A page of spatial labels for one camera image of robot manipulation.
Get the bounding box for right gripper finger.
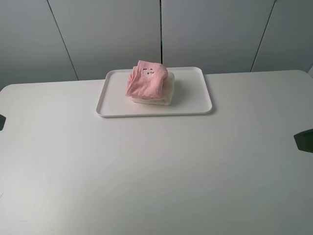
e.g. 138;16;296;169
293;129;313;153

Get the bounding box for cream white terry towel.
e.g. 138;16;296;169
132;71;175;105

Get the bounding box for white rectangular plastic tray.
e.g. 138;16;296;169
96;67;213;118

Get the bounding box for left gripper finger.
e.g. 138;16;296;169
0;115;6;131

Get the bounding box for pink terry towel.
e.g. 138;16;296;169
125;60;168;99

